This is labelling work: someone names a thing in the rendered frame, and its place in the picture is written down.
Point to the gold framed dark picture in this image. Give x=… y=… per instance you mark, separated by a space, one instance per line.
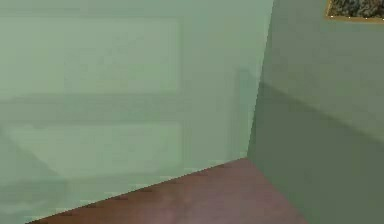
x=358 y=8

